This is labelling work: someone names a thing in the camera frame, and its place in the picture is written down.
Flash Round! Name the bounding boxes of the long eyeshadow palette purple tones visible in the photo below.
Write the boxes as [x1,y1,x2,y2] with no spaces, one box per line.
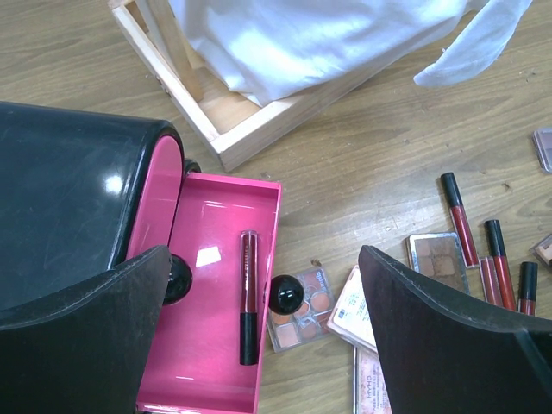
[532,127,552,173]

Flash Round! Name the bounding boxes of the pink palette behind compact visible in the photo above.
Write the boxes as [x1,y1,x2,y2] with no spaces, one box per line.
[267,267,336,353]

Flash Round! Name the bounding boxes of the rose gold square compact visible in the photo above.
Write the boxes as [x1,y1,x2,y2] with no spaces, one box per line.
[530,234,552,267]

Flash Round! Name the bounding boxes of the dark red lip liner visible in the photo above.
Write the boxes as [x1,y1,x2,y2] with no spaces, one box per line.
[518,261,538,316]

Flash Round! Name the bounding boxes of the black organizer box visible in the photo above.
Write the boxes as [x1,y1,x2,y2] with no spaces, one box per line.
[1,102,199,310]

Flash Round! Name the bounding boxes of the brown eyeshadow palette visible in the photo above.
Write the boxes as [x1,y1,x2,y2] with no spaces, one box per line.
[405,232,470,294]

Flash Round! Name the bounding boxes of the small square blush compact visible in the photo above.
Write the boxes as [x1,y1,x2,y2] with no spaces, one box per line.
[327,265,378,354]

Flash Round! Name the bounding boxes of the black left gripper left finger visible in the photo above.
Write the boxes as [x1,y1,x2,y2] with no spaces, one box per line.
[1,246,172,413]

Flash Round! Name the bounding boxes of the dark lip pencil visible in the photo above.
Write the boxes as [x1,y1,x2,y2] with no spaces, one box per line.
[240,230,258,366]

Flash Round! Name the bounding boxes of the pink palette lower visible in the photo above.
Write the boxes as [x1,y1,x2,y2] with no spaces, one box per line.
[353,348,392,414]

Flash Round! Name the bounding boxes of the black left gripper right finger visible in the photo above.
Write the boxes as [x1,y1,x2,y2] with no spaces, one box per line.
[358,245,551,413]

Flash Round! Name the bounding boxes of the wooden clothes rack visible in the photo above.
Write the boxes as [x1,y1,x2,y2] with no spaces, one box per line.
[107,0,415,173]

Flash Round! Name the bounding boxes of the white t-shirt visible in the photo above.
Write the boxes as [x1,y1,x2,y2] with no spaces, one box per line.
[171,1,529,106]

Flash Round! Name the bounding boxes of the pink drawer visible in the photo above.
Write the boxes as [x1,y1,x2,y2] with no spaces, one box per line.
[124,134,283,414]

